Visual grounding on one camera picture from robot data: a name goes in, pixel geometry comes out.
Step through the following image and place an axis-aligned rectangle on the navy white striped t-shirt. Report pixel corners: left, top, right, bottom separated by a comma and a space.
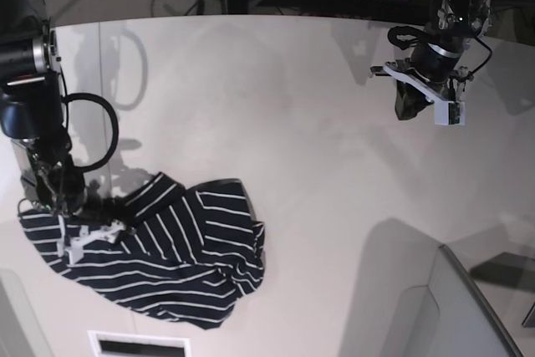
19, 173, 265, 329

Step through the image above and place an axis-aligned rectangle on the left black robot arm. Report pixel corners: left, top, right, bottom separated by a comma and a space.
380, 0, 492, 125

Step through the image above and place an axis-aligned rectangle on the white slotted panel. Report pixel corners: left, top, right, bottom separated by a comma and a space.
88, 330, 192, 357

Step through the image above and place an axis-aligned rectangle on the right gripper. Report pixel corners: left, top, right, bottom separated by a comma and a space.
62, 189, 124, 227

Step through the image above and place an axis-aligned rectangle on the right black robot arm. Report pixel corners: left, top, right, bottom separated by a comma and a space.
1, 0, 119, 226

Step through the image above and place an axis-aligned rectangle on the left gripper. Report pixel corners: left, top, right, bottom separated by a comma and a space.
395, 80, 432, 121

